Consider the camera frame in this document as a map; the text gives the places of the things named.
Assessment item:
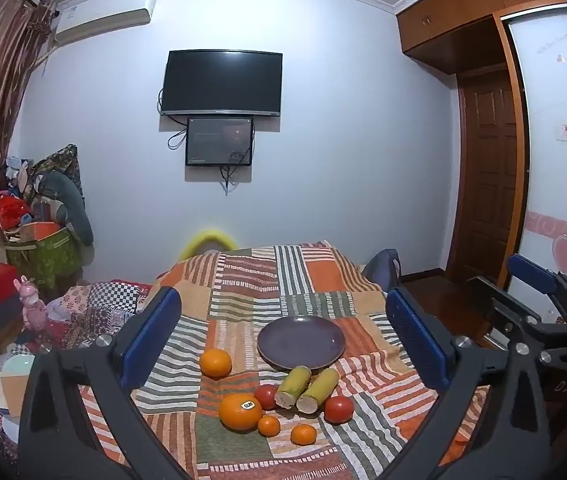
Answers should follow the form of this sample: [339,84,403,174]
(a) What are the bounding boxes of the blue white plush toys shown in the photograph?
[4,156,34,192]

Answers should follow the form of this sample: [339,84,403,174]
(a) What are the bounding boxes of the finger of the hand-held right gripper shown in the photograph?
[507,254,567,322]
[467,276,567,361]

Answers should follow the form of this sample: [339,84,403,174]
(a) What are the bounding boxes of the medium orange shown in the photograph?
[200,348,233,379]

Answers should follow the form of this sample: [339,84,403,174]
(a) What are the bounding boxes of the black white checkered cloth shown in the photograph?
[88,282,140,312]

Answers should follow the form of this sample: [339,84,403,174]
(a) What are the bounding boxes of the green storage box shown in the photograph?
[6,225,86,291]

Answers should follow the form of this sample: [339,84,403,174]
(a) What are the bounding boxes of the brown cardboard sheet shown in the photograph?
[0,372,29,412]

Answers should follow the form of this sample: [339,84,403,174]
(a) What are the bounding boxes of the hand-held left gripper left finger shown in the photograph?
[17,286,189,480]

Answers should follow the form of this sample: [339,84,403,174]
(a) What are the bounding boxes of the black wall television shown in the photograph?
[160,50,283,117]

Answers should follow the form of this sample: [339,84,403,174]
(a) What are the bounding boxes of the red bag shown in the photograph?
[0,191,31,233]

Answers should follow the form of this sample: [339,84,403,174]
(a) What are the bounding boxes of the pale green plate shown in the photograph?
[0,354,36,377]

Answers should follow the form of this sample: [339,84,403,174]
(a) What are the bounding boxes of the striped patchwork blanket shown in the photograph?
[78,241,494,480]

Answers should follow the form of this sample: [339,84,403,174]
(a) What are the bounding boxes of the orange box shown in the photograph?
[19,220,61,242]

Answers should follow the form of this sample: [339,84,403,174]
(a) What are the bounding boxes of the dark purple plate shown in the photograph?
[256,315,347,372]

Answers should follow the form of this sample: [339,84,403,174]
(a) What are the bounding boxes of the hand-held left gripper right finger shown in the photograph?
[386,287,551,480]

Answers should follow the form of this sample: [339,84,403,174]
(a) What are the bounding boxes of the pink rabbit plush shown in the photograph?
[13,276,48,332]

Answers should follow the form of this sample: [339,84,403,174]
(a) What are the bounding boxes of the yellow curved cushion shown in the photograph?
[179,230,238,261]

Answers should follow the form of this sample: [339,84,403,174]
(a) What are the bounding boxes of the floral quilt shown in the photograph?
[0,280,164,461]

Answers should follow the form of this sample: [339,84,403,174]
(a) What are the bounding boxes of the large orange with sticker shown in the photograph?
[218,393,263,432]

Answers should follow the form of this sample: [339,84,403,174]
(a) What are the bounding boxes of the black monitor cable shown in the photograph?
[220,162,241,196]

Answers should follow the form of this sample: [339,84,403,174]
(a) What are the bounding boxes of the white air conditioner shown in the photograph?
[53,0,158,46]

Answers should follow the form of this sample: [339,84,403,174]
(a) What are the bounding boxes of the dark floral cushion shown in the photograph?
[30,144,84,196]

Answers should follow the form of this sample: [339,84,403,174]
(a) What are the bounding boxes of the red tomato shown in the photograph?
[254,384,280,411]
[323,396,355,425]

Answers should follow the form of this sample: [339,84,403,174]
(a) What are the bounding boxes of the brown wooden door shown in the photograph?
[456,72,521,286]

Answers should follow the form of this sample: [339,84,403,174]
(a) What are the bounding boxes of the white sliding door with hearts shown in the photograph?
[506,2,567,346]

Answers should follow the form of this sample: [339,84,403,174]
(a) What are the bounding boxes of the black looped cable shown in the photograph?
[167,115,187,152]

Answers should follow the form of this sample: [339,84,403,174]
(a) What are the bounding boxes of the wooden wardrobe frame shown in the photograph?
[396,0,567,291]

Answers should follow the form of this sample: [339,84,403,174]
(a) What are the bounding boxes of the small black wall monitor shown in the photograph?
[186,117,254,167]

